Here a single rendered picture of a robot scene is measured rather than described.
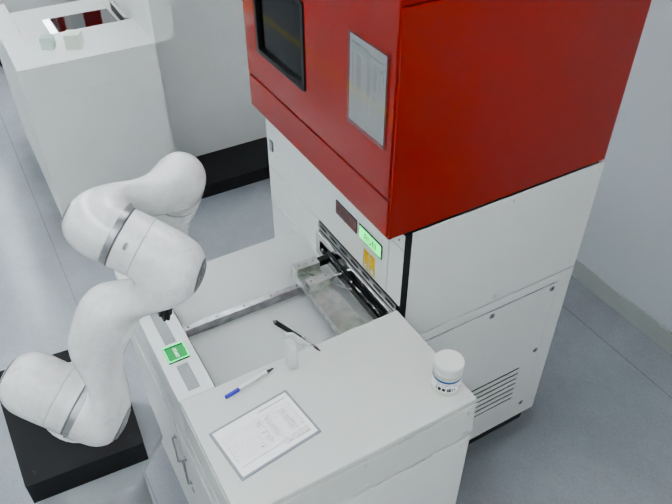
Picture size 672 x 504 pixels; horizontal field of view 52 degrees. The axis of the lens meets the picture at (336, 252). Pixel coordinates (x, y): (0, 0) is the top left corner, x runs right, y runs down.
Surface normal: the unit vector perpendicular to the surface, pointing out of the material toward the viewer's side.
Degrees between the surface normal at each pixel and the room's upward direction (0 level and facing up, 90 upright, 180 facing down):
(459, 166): 90
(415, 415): 0
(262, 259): 0
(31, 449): 40
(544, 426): 0
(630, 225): 90
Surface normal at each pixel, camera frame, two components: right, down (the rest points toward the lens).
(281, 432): 0.00, -0.76
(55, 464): 0.29, -0.21
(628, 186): -0.87, 0.32
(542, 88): 0.50, 0.56
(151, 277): -0.15, 0.56
